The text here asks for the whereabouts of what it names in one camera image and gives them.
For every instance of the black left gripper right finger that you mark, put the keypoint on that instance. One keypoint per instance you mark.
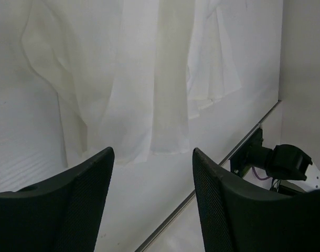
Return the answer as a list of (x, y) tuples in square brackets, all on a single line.
[(263, 220)]

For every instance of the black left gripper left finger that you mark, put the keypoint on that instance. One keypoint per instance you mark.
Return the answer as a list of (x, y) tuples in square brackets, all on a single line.
[(62, 213)]

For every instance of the white pleated skirt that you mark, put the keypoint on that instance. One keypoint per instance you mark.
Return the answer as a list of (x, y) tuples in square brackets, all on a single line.
[(130, 74)]

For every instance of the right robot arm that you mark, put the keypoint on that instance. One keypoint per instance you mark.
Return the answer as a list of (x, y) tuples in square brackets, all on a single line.
[(286, 163)]

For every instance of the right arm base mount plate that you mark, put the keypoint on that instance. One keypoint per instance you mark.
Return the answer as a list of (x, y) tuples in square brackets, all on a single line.
[(238, 161)]

